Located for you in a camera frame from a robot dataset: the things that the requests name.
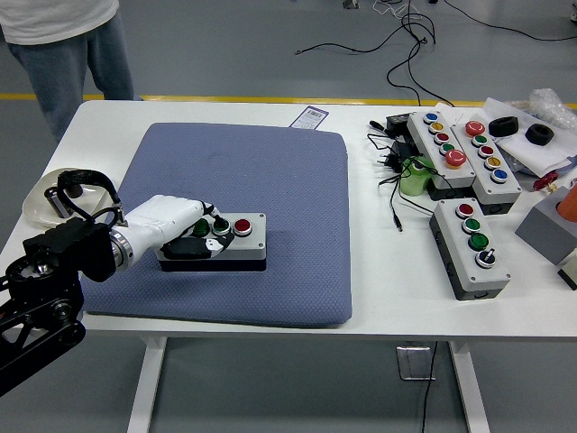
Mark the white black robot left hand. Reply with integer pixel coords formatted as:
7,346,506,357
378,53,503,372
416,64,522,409
124,194,236,261

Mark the grey four-button control box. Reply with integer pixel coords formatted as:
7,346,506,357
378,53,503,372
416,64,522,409
428,198,513,302
155,211,268,273

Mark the grey five-button control box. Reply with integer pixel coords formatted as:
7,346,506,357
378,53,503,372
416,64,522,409
407,111,479,202
451,119,523,217

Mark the blue-grey textured mat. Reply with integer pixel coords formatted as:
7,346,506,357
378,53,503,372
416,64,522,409
80,121,353,329

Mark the cream shallow dish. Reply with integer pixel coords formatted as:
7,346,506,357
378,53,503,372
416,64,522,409
22,167,114,229

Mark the white table leg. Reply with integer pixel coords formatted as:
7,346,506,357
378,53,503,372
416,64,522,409
448,340,491,433
125,336,169,433

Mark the purple white label card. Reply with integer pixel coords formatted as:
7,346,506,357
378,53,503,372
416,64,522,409
289,105,330,130

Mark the person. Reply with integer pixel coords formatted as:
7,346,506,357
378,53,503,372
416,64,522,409
0,0,144,146

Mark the black plug adapter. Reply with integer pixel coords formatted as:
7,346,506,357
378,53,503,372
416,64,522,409
373,140,418,175

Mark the green plastic holder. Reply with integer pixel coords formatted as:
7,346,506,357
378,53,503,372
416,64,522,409
399,155,436,198

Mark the black power adapter brick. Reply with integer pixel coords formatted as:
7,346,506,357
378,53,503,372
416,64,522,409
386,112,418,139

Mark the white paper sheet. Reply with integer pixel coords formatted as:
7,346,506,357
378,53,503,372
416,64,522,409
484,97,573,177

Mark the grey block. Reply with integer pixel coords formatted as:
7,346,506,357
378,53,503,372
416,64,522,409
515,187,577,266

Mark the clear bubble wrap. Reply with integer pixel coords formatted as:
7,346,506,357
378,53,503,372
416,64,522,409
527,88,577,132

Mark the orange cylinder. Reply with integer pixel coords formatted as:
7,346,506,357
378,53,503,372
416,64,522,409
556,184,577,222

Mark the white black small box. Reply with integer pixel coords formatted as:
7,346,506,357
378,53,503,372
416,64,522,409
557,256,577,291

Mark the black cord with barrel plug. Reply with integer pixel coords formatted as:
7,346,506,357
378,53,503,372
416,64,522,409
377,166,436,234

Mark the metal bracket under table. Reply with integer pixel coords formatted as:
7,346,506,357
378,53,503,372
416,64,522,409
396,345,437,382

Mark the black floor cable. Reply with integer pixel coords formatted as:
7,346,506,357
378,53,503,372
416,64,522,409
295,0,456,109

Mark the white floor cable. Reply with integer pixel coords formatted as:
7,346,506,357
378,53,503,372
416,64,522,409
372,0,412,20

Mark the black hanging cable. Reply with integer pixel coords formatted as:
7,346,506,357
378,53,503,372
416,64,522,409
418,341,439,433

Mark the black foam ring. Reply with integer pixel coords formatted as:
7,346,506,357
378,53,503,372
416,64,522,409
489,115,520,138
525,124,555,147

